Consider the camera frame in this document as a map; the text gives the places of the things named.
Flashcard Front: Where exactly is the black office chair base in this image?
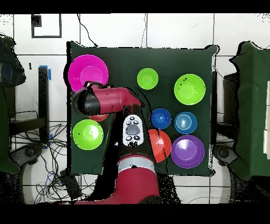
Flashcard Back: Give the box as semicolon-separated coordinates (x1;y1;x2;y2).
9;143;45;170
213;144;239;167

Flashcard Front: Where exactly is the small green bowl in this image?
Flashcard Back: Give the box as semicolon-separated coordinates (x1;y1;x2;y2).
137;68;159;90

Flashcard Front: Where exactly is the green cloth side table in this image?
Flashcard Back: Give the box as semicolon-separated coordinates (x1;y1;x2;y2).
0;84;21;175
229;41;270;180

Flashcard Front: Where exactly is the large orange bowl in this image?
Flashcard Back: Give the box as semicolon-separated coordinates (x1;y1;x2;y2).
147;129;172;164

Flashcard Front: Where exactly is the dark green table cloth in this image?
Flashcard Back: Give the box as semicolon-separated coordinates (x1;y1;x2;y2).
66;41;218;177

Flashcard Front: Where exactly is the tangle of floor cables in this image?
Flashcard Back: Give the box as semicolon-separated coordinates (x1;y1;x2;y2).
10;109;102;201

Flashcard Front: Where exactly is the small dark blue bowl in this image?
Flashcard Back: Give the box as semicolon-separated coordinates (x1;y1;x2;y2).
149;108;172;130

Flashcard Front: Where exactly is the large green bowl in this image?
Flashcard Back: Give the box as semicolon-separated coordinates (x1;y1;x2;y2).
72;119;104;151
173;73;206;106

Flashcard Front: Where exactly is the blue tape strip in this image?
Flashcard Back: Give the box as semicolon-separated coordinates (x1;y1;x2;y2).
39;64;52;81

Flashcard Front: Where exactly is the person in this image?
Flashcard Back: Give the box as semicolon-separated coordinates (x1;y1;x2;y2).
0;35;27;88

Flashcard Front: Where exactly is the black floor box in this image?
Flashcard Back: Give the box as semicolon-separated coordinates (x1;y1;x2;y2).
59;169;83;201

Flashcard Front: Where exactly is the small translucent orange bowl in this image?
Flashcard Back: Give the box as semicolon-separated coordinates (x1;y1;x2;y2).
87;113;109;123

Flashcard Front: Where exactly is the black floor cable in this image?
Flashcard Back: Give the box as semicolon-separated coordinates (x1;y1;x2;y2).
76;14;100;48

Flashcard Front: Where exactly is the large pink bowl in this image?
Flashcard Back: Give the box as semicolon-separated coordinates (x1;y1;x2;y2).
67;54;109;94

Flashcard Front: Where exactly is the purple bowl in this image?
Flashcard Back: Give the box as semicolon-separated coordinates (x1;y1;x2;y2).
170;134;205;169

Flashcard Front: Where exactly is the black floor frame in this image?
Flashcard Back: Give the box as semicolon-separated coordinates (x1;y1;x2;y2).
31;14;62;39

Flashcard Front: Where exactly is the light blue translucent bowl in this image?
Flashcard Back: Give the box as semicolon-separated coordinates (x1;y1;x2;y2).
174;111;198;135

